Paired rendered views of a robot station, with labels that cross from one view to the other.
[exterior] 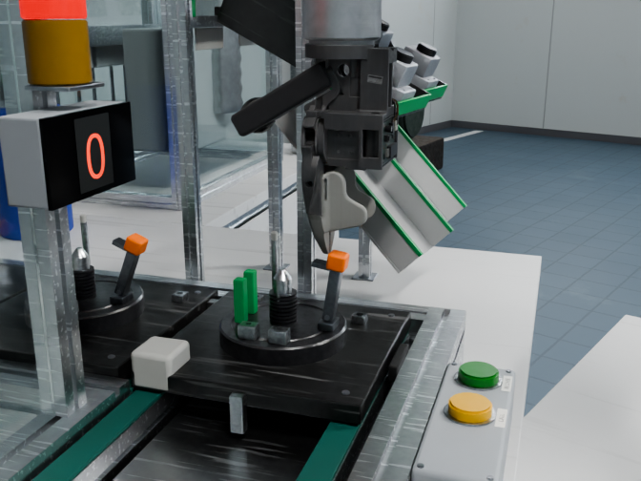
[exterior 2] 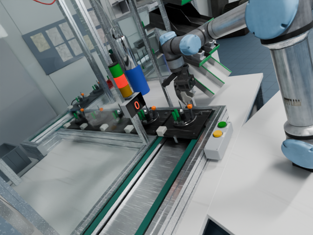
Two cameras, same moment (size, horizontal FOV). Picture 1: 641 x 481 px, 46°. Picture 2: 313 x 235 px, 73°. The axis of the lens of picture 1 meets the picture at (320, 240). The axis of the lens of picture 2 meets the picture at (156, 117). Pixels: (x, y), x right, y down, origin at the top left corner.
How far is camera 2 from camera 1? 43 cm
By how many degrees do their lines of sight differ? 27
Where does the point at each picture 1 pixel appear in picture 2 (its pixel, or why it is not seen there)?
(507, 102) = not seen: outside the picture
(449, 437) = (212, 141)
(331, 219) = (185, 100)
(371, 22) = (180, 63)
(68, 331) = (143, 131)
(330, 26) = (172, 66)
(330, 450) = (190, 145)
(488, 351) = (238, 109)
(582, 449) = (252, 133)
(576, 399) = (255, 120)
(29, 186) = (127, 114)
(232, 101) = not seen: hidden behind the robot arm
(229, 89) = not seen: hidden behind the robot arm
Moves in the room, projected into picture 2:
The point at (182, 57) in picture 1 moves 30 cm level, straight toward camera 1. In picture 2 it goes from (154, 63) to (149, 82)
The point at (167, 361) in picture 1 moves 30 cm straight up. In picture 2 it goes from (161, 131) to (140, 82)
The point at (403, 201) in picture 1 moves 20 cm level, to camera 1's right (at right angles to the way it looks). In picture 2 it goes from (212, 78) to (246, 70)
